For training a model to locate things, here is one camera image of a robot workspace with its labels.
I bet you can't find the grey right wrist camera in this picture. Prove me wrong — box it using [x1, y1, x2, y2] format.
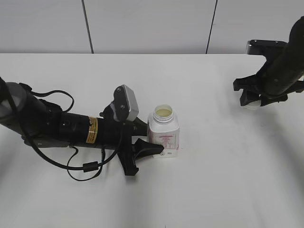
[246, 39, 287, 58]

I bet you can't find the white round bottle cap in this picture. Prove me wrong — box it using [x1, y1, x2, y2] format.
[244, 100, 261, 110]

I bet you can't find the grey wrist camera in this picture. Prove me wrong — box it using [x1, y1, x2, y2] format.
[246, 39, 287, 58]
[113, 85, 139, 122]

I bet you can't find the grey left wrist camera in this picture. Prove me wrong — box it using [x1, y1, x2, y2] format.
[113, 85, 139, 122]

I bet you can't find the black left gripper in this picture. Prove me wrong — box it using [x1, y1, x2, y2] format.
[101, 104, 164, 176]

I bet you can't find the white square plastic bottle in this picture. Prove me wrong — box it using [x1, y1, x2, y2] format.
[147, 104, 180, 159]

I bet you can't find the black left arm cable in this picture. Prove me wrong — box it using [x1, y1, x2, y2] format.
[0, 80, 124, 182]

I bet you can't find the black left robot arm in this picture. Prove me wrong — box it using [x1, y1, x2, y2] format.
[0, 81, 164, 176]

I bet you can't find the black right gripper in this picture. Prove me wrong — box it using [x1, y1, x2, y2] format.
[232, 56, 304, 107]

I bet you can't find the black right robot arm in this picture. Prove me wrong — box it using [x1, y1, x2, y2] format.
[233, 18, 304, 107]

